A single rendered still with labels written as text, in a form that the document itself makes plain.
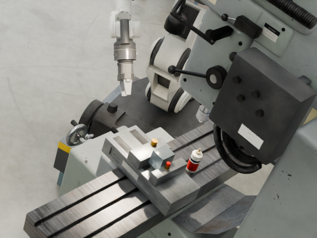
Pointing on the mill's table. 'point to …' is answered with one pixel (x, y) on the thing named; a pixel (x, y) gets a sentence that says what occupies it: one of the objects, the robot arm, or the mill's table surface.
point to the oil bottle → (194, 161)
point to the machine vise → (152, 173)
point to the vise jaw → (144, 153)
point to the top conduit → (296, 12)
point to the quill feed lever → (215, 83)
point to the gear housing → (255, 14)
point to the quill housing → (211, 57)
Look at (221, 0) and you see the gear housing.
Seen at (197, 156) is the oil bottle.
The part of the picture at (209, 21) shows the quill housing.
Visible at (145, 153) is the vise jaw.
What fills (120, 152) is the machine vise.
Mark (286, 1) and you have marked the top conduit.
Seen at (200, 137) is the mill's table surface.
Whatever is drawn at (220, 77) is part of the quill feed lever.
